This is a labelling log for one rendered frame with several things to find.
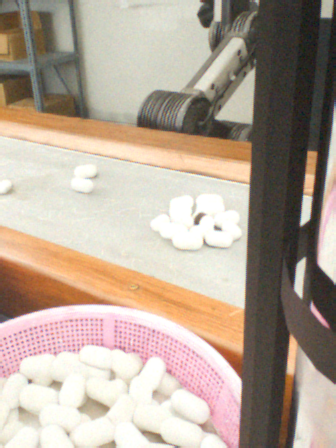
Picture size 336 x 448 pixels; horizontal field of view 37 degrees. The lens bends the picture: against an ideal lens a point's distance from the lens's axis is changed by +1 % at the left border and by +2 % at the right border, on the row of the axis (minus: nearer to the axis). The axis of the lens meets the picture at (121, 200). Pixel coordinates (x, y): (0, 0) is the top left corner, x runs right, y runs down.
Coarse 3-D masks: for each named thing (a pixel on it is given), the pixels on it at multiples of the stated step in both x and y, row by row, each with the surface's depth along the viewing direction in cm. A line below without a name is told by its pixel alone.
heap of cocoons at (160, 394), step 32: (64, 352) 46; (96, 352) 44; (0, 384) 42; (32, 384) 41; (64, 384) 41; (96, 384) 41; (128, 384) 43; (160, 384) 42; (0, 416) 39; (32, 416) 41; (64, 416) 38; (96, 416) 40; (128, 416) 38; (160, 416) 37; (192, 416) 38
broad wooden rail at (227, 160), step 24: (0, 120) 107; (24, 120) 106; (48, 120) 105; (72, 120) 104; (48, 144) 97; (72, 144) 94; (96, 144) 91; (120, 144) 89; (144, 144) 87; (168, 144) 86; (192, 144) 85; (216, 144) 84; (240, 144) 83; (168, 168) 82; (192, 168) 80; (216, 168) 78; (240, 168) 76; (312, 168) 72
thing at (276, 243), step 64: (320, 0) 3; (256, 64) 4; (256, 128) 4; (320, 128) 3; (256, 192) 4; (320, 192) 3; (256, 256) 4; (320, 256) 3; (256, 320) 5; (320, 320) 4; (256, 384) 5; (320, 384) 4
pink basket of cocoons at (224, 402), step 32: (32, 320) 45; (64, 320) 46; (96, 320) 46; (128, 320) 45; (160, 320) 43; (0, 352) 44; (32, 352) 45; (128, 352) 45; (160, 352) 44; (192, 352) 41; (192, 384) 41; (224, 384) 38; (224, 416) 38
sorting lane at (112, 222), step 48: (0, 144) 100; (48, 192) 77; (96, 192) 76; (144, 192) 74; (192, 192) 73; (240, 192) 72; (48, 240) 63; (96, 240) 62; (144, 240) 62; (240, 240) 60; (192, 288) 52; (240, 288) 51
